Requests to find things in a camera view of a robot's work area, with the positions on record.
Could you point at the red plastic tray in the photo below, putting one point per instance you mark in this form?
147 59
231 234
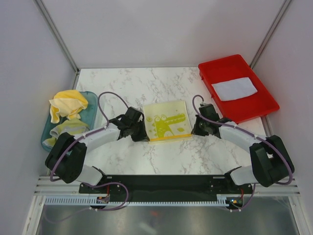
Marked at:
232 67

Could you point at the grey slotted cable duct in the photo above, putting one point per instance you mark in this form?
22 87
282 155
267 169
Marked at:
220 201

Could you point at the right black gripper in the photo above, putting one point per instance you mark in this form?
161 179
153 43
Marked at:
196 130

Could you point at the aluminium frame post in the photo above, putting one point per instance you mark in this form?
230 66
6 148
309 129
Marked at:
271 31
56 34

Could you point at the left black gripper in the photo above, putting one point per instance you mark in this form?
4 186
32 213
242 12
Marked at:
143 136

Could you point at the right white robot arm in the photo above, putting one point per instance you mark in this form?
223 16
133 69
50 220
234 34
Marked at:
270 162

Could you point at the green frog pattern towel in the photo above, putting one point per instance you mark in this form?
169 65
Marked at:
167 121

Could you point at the yellow towel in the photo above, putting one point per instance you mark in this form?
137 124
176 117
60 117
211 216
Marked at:
67 104

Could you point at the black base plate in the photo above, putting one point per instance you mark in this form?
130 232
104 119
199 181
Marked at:
170 194

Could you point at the light blue towel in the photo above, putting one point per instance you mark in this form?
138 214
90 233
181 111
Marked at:
234 89

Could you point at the grey green towel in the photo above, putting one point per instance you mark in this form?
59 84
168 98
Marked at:
73 127

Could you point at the teal plastic basket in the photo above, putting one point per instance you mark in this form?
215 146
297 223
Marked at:
87 115

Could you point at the right aluminium frame post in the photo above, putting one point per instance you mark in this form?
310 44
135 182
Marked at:
271 31

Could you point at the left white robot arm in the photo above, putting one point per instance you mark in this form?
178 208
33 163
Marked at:
66 160

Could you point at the left aluminium frame post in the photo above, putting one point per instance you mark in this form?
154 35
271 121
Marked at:
56 34

